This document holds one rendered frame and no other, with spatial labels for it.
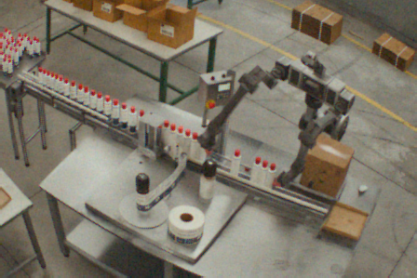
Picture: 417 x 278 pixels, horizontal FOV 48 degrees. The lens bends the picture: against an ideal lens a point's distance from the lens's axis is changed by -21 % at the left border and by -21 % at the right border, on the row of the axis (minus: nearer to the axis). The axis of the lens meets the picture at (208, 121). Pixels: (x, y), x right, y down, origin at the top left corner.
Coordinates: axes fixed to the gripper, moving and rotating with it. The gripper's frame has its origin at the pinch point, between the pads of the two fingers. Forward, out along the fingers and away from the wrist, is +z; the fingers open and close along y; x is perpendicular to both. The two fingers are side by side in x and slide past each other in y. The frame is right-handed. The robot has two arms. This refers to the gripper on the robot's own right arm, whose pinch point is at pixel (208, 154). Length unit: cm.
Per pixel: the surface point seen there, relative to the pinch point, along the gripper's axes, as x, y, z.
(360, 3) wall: 550, -8, 75
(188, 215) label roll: -52, 16, 1
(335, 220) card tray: 5, 94, 20
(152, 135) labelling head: -5.8, -37.3, -2.4
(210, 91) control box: 7.1, -6.0, -39.8
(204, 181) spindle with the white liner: -26.0, 10.9, -3.5
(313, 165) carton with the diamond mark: 24, 62, -1
